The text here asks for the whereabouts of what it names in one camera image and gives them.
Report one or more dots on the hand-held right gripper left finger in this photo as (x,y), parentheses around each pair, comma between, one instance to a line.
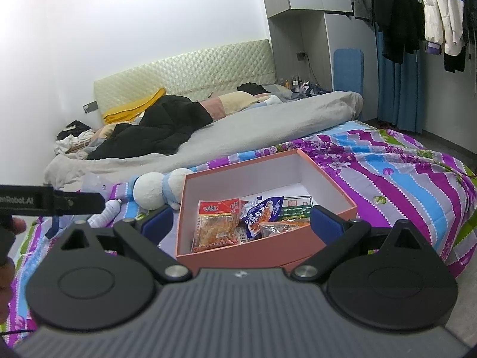
(158,225)

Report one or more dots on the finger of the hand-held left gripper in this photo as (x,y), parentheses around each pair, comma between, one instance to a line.
(78,203)

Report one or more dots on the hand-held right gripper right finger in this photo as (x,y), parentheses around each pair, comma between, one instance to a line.
(327,222)

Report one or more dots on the green white snack packet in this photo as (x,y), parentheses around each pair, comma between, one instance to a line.
(298,209)

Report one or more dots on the orange clear snack packet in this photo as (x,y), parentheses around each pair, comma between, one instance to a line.
(285,228)

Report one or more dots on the red header orange snack packet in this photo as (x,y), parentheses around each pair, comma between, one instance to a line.
(218,227)

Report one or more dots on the blue white snack packet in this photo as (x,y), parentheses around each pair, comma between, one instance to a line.
(261,214)

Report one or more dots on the pink cardboard box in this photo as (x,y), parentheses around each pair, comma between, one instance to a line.
(223,257)

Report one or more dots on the person's left hand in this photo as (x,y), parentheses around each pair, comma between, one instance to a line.
(15,225)

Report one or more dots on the clear plastic bag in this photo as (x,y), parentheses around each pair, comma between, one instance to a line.
(93,186)

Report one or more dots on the white plastic bottle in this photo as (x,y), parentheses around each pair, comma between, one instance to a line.
(106,212)

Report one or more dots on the white and blue plush toy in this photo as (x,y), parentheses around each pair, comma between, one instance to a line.
(151,190)

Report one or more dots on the black and white clothes pile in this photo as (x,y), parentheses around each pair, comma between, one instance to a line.
(72,138)

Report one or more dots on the purple floral printed blanket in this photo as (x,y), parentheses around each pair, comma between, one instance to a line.
(391,194)

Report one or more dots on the black jacket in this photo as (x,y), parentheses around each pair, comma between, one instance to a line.
(164,123)

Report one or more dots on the yellow folded blanket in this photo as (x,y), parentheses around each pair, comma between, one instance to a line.
(126,110)

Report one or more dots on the grey duvet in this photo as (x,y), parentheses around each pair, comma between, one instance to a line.
(261,130)

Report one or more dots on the group of small bottles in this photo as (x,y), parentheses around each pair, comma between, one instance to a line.
(294,84)

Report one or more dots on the beige pillow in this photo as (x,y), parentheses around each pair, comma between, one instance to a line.
(231,102)

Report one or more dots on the blue curtain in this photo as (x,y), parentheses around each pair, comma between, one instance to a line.
(400,89)

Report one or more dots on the dark clothes heap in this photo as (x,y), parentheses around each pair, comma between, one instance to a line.
(253,88)

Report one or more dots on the blue padded board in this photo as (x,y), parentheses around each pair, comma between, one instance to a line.
(348,71)

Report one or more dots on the cream quilted headboard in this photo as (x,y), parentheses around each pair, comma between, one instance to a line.
(186,71)

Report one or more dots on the row of hanging clothes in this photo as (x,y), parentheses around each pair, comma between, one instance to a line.
(410,7)

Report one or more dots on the grey wall switch panel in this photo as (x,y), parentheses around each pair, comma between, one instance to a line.
(90,107)

